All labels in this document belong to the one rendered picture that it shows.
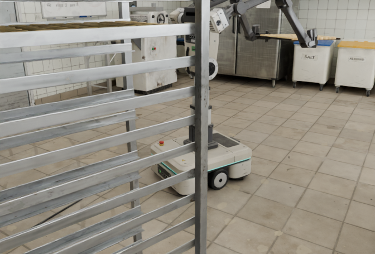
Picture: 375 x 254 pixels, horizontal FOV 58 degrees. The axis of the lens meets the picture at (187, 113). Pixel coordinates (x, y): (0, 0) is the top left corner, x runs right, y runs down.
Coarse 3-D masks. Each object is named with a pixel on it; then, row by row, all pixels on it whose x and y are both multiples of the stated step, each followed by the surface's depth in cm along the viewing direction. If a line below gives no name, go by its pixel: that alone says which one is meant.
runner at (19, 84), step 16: (128, 64) 85; (144, 64) 88; (160, 64) 91; (176, 64) 95; (192, 64) 98; (0, 80) 68; (16, 80) 70; (32, 80) 72; (48, 80) 74; (64, 80) 76; (80, 80) 79
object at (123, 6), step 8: (120, 8) 127; (128, 8) 127; (120, 16) 128; (128, 16) 128; (128, 40) 130; (128, 56) 132; (128, 80) 134; (128, 88) 135; (128, 128) 141; (128, 144) 143; (136, 144) 144; (136, 184) 149; (136, 200) 151; (136, 240) 157
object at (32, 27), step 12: (36, 24) 104; (60, 24) 103; (72, 24) 108; (84, 24) 104; (96, 24) 102; (108, 24) 103; (120, 24) 101; (132, 24) 101; (144, 24) 100; (156, 24) 100; (168, 24) 102
